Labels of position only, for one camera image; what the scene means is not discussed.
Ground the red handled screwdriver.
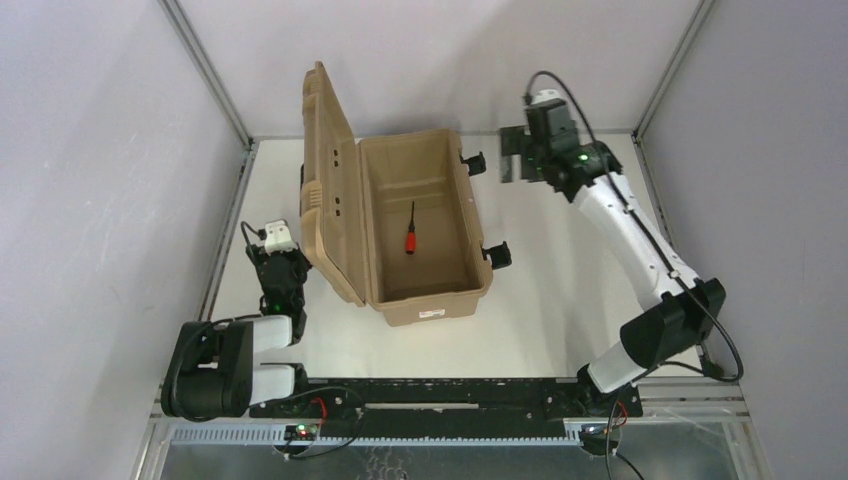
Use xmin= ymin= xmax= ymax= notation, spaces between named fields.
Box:
xmin=404 ymin=202 xmax=417 ymax=255

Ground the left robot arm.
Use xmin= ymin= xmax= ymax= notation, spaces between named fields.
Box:
xmin=160 ymin=245 xmax=311 ymax=422

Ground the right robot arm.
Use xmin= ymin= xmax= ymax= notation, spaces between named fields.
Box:
xmin=499 ymin=89 xmax=726 ymax=394

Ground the tan plastic toolbox bin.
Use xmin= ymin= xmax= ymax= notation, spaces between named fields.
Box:
xmin=300 ymin=62 xmax=511 ymax=327

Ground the black toolbox latch far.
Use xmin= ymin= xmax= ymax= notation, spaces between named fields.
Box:
xmin=460 ymin=151 xmax=487 ymax=177

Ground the black toolbox latch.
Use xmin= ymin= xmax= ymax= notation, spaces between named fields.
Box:
xmin=482 ymin=241 xmax=512 ymax=270
xmin=460 ymin=151 xmax=487 ymax=177

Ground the black toolbox latch near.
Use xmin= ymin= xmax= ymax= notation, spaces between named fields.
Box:
xmin=482 ymin=241 xmax=512 ymax=270

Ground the left circuit board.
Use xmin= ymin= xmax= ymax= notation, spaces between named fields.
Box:
xmin=283 ymin=424 xmax=320 ymax=443

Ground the circuit board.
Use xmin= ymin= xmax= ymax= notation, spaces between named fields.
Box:
xmin=283 ymin=424 xmax=320 ymax=443
xmin=579 ymin=424 xmax=620 ymax=457

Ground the white barcode label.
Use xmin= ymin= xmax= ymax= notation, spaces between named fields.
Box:
xmin=418 ymin=309 xmax=447 ymax=320

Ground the right circuit board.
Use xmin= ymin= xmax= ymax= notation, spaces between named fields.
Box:
xmin=579 ymin=424 xmax=620 ymax=457

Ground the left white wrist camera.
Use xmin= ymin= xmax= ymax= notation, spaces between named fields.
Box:
xmin=263 ymin=219 xmax=299 ymax=254

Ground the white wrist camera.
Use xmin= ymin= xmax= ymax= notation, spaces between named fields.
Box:
xmin=529 ymin=89 xmax=564 ymax=106
xmin=263 ymin=219 xmax=299 ymax=254

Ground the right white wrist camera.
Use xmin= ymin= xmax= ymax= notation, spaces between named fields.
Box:
xmin=529 ymin=89 xmax=564 ymax=106

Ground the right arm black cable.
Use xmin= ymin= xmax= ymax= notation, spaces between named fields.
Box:
xmin=525 ymin=70 xmax=745 ymax=384

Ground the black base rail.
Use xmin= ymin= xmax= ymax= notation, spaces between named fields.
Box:
xmin=248 ymin=377 xmax=644 ymax=442

